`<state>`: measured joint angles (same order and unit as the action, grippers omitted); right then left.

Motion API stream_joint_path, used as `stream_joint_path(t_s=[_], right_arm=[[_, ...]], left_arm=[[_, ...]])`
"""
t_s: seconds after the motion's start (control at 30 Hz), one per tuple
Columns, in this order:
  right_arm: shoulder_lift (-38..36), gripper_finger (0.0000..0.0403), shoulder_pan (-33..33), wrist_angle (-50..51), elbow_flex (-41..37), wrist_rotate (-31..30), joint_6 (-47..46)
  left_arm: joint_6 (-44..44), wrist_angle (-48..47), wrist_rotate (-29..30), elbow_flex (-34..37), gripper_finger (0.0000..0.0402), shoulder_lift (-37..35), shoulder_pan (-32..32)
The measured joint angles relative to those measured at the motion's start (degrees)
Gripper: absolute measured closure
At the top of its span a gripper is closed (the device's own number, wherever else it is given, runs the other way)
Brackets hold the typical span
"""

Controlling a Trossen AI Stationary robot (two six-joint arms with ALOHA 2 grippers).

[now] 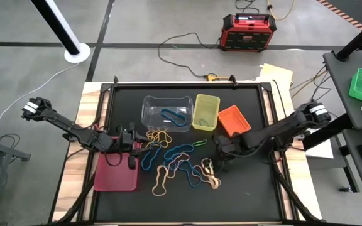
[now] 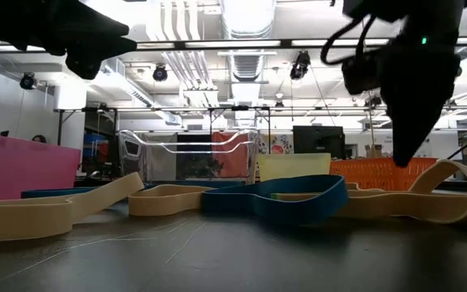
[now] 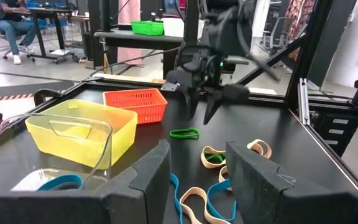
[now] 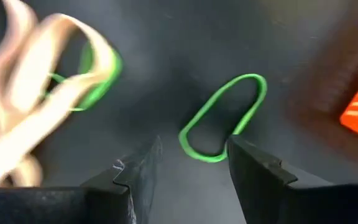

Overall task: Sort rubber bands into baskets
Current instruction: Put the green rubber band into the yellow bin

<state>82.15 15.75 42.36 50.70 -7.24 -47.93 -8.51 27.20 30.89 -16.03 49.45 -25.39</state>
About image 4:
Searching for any green rubber band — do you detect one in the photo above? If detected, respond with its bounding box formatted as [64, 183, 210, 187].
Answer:
[178, 73, 269, 164]
[44, 42, 124, 112]

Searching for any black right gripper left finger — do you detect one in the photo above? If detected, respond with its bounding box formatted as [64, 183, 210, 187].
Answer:
[0, 135, 163, 224]

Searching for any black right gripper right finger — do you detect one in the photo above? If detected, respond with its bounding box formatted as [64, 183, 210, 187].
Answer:
[227, 134, 358, 224]

